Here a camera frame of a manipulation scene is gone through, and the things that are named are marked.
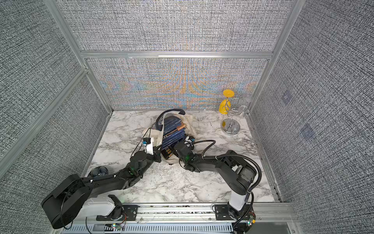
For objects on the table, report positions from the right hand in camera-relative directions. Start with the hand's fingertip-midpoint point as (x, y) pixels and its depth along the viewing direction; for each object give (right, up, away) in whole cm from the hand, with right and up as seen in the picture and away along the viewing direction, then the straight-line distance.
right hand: (172, 143), depth 89 cm
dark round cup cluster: (-42, -16, -5) cm, 45 cm away
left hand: (-3, 0, -6) cm, 7 cm away
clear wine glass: (+48, +22, +11) cm, 55 cm away
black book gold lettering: (-3, -6, +2) cm, 7 cm away
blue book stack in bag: (+1, +7, +4) cm, 8 cm away
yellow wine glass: (+34, +23, +8) cm, 42 cm away
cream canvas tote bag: (-8, +6, -5) cm, 12 cm away
